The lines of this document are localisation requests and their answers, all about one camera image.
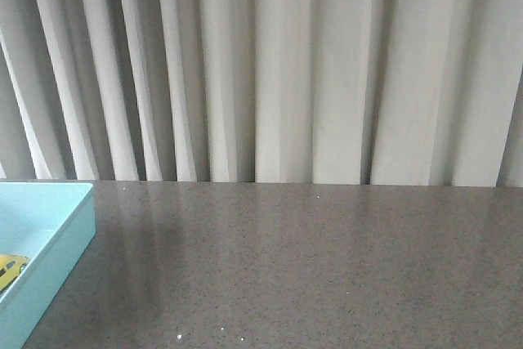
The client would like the yellow toy beetle car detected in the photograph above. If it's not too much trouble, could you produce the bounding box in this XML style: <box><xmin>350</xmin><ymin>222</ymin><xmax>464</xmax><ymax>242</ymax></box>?
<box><xmin>0</xmin><ymin>254</ymin><xmax>30</xmax><ymax>292</ymax></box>

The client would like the light blue storage box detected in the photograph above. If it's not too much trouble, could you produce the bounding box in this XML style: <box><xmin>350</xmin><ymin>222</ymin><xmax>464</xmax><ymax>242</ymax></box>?
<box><xmin>1</xmin><ymin>182</ymin><xmax>96</xmax><ymax>348</ymax></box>

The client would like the grey pleated curtain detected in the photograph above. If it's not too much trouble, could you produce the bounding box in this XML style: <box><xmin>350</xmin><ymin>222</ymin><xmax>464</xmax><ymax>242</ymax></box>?
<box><xmin>1</xmin><ymin>0</ymin><xmax>522</xmax><ymax>186</ymax></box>

